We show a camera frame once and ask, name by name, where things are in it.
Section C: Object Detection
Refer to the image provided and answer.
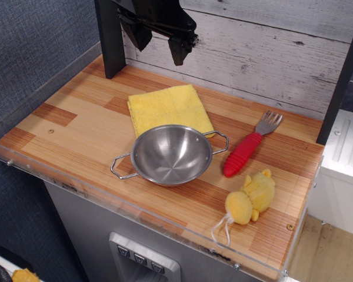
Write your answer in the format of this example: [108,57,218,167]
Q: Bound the black vertical post left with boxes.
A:
[94,0,126,79]

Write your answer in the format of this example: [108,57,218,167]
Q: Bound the steel pot with wire handles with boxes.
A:
[111,125,229,187]

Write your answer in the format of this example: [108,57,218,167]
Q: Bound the black vertical post right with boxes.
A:
[315,0,353,145]

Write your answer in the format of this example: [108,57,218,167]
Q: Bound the yellow object bottom left corner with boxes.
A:
[12,268,41,282]

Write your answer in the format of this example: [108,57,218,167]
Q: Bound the yellow plush toy with string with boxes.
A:
[211,169,276,246]

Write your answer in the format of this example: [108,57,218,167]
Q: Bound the white ribbed side counter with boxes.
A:
[307,110,353,234]

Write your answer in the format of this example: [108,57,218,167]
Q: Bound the black vertical post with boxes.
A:
[94,0,126,79]
[315,0,353,145]

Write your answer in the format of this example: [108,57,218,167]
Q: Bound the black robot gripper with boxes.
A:
[114,0,198,66]

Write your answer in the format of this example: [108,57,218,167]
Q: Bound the fork with red handle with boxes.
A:
[223,110,283,177]

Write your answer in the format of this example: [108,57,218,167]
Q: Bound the grey cabinet with dispenser panel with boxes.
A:
[45,183,259,281]

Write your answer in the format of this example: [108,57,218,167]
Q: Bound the yellow cloth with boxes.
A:
[127,85,214,137]

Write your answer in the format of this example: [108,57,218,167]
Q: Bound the clear acrylic table guard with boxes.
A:
[0,41,321,281]

